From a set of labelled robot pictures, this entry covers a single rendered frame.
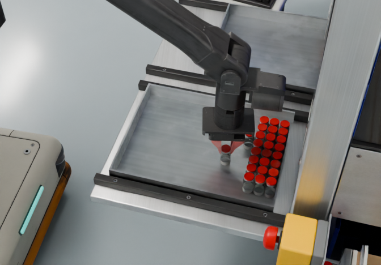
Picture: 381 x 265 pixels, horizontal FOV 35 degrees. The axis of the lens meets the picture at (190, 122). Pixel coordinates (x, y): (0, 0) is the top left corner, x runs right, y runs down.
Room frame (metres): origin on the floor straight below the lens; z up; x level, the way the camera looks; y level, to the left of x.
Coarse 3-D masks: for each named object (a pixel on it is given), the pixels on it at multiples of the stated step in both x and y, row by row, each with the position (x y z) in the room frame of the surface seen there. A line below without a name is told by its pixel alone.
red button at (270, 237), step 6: (270, 228) 0.55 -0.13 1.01; (276, 228) 0.55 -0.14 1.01; (264, 234) 0.54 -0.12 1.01; (270, 234) 0.54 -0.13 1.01; (276, 234) 0.54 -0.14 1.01; (264, 240) 0.53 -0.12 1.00; (270, 240) 0.53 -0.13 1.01; (276, 240) 0.54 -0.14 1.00; (264, 246) 0.53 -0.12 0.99; (270, 246) 0.52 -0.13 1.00
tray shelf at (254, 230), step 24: (216, 24) 1.26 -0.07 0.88; (168, 48) 1.16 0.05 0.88; (288, 144) 0.85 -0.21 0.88; (288, 168) 0.78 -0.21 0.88; (96, 192) 0.72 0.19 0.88; (120, 192) 0.72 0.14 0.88; (288, 192) 0.72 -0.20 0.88; (168, 216) 0.67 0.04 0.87; (192, 216) 0.66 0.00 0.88; (216, 216) 0.66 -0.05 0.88
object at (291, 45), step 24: (240, 24) 1.25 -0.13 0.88; (264, 24) 1.25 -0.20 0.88; (288, 24) 1.25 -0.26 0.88; (312, 24) 1.24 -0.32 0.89; (264, 48) 1.16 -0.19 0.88; (288, 48) 1.16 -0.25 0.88; (312, 48) 1.16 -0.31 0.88; (288, 72) 1.07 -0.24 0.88; (312, 72) 1.07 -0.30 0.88; (312, 96) 0.98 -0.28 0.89
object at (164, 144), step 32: (160, 96) 0.99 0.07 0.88; (192, 96) 0.97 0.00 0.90; (128, 128) 0.86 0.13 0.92; (160, 128) 0.89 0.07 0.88; (192, 128) 0.89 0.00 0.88; (256, 128) 0.89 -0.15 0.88; (128, 160) 0.80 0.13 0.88; (160, 160) 0.80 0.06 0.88; (192, 160) 0.80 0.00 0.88; (192, 192) 0.70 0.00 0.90; (224, 192) 0.72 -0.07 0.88
